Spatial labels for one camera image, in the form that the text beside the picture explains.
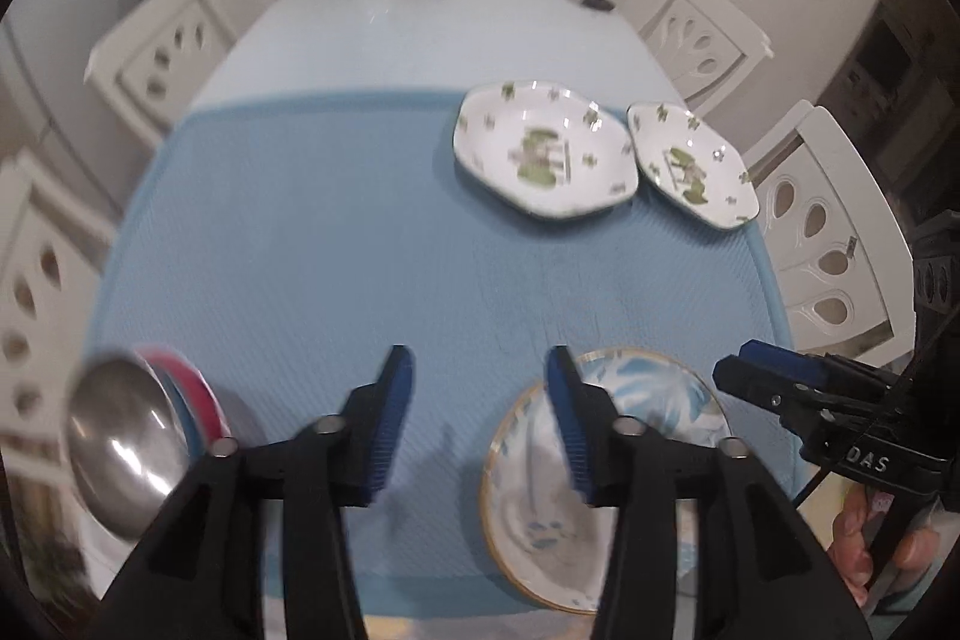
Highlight person's right hand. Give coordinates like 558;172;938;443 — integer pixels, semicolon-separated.
831;486;942;611

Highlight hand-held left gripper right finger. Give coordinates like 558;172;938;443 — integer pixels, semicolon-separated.
545;346;863;640

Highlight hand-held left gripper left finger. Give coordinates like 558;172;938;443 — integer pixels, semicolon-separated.
101;345;415;640

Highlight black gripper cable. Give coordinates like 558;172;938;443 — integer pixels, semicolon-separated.
793;460;837;507

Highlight round leaf-patterned plate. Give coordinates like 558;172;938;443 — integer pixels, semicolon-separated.
480;347;732;615

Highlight large octagonal clover plate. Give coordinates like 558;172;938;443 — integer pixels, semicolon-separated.
452;80;640;226

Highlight white wooden dining chair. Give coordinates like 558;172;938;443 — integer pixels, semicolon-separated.
637;0;773;116
739;100;920;356
86;0;241;150
0;152;121;461

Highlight light blue table mat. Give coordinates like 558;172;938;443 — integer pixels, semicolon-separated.
82;85;796;618

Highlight steel bowl with red rim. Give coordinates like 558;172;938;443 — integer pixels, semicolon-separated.
66;355;192;540

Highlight magenta steel bowl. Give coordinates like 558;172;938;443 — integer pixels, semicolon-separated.
139;346;230;446

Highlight small octagonal clover plate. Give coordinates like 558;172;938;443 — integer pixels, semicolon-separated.
626;101;761;231

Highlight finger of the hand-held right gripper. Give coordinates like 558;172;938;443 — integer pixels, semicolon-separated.
712;356;826;442
739;341;893;390

